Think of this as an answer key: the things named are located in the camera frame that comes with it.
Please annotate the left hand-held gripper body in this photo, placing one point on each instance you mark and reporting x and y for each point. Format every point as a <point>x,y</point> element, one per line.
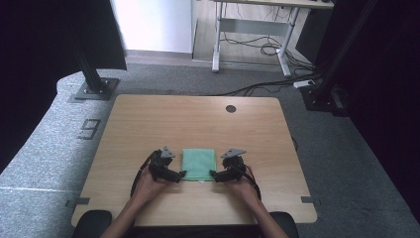
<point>159,165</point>

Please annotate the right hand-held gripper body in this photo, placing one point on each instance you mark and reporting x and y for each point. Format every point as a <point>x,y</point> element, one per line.
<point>235,165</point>

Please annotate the green cloth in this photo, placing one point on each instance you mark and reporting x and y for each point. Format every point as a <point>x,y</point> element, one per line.
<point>199,165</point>

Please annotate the person's right hand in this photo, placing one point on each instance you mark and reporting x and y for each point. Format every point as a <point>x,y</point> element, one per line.
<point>244,191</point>

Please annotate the person's left hand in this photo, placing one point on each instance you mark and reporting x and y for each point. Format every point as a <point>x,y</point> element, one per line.
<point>148,188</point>

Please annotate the black round table grommet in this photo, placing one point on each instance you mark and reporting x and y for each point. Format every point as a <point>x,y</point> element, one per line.
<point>231,108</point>

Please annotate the black chair armrest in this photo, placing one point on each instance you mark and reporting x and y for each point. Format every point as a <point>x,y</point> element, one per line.
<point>90,224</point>
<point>288,223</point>

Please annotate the black metal stand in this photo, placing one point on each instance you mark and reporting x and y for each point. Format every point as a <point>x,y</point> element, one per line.
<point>325,89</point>
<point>94,86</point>

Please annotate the white power strip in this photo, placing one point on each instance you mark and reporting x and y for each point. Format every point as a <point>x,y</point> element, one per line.
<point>303,84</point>

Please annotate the white panel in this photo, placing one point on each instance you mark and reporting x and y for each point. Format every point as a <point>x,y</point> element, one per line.
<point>155,24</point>

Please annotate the black box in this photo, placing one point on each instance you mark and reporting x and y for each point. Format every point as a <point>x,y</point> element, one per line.
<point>312,36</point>

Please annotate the dark curtain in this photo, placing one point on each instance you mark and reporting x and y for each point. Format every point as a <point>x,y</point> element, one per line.
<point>389,82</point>
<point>39,49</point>

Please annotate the white desk frame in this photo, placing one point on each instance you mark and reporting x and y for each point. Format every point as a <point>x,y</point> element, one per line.
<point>252,27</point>

